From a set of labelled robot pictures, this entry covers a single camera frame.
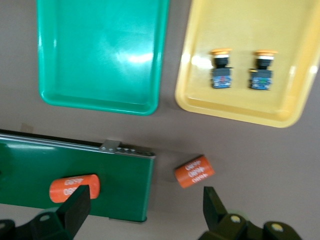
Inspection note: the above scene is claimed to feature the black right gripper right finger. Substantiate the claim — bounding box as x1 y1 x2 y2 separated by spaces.
198 186 305 240

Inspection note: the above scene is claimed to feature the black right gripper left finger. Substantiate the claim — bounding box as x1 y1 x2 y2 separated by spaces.
0 184 91 240

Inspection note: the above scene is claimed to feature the orange cylinder with white print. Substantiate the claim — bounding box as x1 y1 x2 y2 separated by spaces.
174 155 215 189
48 174 101 204

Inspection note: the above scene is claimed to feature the yellow mushroom push button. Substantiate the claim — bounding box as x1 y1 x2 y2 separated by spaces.
209 47 235 90
248 49 279 91

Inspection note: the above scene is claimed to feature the green belt conveyor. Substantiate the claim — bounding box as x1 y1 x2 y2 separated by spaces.
0 129 156 223

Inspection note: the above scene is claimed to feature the yellow plastic tray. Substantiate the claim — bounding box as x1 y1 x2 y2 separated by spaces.
174 0 320 129

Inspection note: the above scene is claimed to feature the green plastic tray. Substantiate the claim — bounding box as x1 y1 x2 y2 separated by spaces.
36 0 171 116

